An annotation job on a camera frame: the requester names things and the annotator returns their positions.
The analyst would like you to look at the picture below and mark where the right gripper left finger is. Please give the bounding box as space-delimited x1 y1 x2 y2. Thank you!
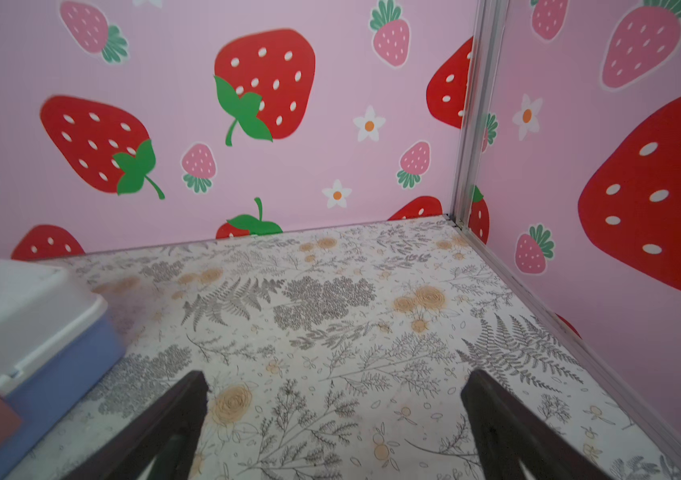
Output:
66 371 208 479

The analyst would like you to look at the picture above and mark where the blue white plastic toolbox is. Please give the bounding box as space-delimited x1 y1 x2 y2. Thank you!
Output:
0 260 126 479

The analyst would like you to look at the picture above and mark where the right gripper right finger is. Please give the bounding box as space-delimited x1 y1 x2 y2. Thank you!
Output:
461 369 609 480

